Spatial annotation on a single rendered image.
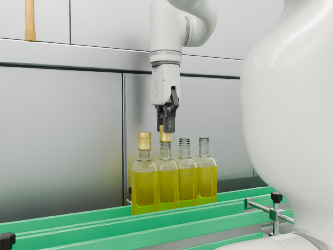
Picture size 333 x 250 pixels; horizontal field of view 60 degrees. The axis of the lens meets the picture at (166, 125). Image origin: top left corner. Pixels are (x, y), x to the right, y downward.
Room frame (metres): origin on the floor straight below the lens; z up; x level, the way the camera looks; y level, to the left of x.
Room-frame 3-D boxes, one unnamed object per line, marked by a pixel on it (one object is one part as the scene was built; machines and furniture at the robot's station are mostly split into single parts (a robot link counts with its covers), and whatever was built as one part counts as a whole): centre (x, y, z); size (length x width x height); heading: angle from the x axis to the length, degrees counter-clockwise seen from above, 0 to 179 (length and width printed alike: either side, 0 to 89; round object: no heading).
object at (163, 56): (0.76, 0.00, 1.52); 0.09 x 0.08 x 0.03; 24
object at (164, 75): (0.76, 0.00, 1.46); 0.10 x 0.07 x 0.11; 24
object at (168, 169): (0.76, 0.00, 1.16); 0.06 x 0.06 x 0.21; 24
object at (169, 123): (0.72, -0.01, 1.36); 0.03 x 0.03 x 0.07; 24
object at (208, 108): (1.04, -0.29, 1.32); 0.90 x 0.03 x 0.34; 114
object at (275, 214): (0.74, -0.27, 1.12); 0.17 x 0.03 x 0.12; 24
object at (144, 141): (0.74, 0.06, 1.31); 0.04 x 0.04 x 0.04
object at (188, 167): (0.78, -0.05, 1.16); 0.06 x 0.06 x 0.21; 23
